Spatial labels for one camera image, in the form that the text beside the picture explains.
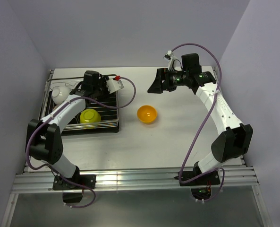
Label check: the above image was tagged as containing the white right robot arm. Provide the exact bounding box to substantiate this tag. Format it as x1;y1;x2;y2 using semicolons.
147;51;253;184

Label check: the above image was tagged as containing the orange bowl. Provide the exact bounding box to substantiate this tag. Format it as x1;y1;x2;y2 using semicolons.
136;105;157;124

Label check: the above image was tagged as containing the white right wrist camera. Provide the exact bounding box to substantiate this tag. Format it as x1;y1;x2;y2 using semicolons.
163;50;180;71

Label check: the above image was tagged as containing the lime green bowl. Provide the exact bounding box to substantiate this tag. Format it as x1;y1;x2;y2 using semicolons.
79;109;101;129

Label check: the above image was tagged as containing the steel wire dish rack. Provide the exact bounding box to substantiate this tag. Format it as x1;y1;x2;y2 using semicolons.
40;77;119;135

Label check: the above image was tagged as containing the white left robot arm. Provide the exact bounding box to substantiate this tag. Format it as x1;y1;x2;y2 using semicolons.
25;70;110;189

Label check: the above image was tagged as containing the aluminium table edge rail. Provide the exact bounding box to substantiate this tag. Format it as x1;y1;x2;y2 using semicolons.
11;165;259;194

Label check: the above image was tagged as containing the white round bowl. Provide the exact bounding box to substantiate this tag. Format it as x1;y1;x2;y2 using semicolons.
52;86;71;105

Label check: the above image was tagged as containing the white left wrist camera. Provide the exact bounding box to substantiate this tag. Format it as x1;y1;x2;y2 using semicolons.
106;76;124;94

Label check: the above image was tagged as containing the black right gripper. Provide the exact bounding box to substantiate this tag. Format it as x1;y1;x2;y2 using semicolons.
148;68;189;94

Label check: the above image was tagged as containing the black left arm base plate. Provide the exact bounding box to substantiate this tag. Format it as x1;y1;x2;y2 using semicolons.
52;175;96;191

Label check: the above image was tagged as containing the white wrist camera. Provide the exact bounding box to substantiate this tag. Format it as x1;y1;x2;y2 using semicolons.
163;50;180;71
106;76;124;94

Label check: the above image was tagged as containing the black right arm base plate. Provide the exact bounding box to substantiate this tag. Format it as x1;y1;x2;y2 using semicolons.
174;170;220;187

